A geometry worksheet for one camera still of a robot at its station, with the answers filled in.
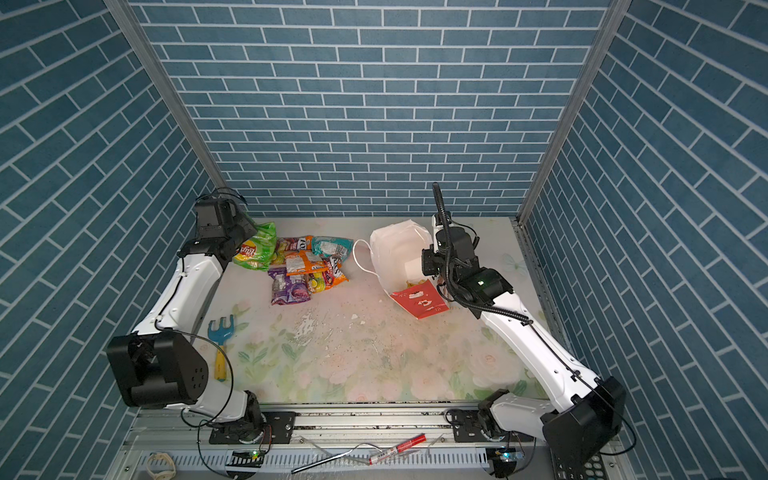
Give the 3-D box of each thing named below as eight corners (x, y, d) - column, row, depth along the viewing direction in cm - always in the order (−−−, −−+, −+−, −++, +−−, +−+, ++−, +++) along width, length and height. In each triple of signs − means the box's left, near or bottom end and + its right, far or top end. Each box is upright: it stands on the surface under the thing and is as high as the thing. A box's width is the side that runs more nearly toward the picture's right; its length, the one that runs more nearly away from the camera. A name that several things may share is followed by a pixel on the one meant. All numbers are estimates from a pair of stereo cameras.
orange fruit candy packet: (312, 297, 99) (309, 290, 96) (304, 275, 105) (301, 267, 101) (348, 282, 103) (346, 275, 100) (338, 262, 109) (336, 254, 105)
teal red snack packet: (308, 256, 109) (304, 247, 105) (323, 237, 115) (320, 228, 111) (339, 269, 106) (337, 260, 102) (354, 249, 112) (352, 239, 108)
